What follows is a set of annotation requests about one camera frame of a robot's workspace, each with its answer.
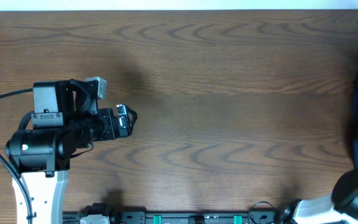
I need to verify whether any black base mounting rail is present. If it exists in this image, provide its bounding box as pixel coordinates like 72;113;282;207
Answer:
62;203;291;224

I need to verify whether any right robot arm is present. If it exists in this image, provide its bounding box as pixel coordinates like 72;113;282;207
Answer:
278;168;358;224

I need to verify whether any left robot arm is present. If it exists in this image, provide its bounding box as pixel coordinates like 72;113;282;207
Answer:
6;77;137;223

